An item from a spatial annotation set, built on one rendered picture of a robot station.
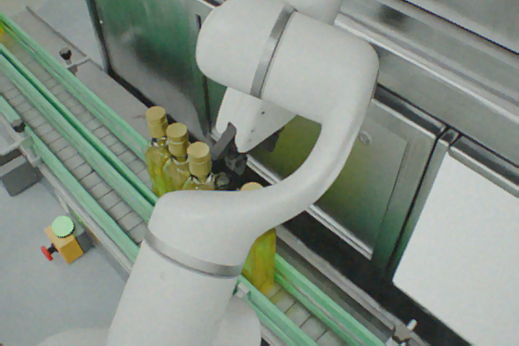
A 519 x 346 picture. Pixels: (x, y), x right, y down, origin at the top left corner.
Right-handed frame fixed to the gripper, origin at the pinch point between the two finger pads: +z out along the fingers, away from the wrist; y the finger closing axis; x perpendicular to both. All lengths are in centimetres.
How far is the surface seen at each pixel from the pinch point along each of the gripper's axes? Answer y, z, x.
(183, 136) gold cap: -0.2, 13.0, -12.8
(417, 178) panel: -11.7, -4.0, 17.8
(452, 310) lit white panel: -12.0, 12.9, 35.0
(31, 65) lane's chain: -2, 60, -81
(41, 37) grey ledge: -11, 62, -91
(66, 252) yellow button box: 21, 53, -24
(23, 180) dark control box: 18, 62, -50
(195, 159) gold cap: 1.6, 11.7, -8.0
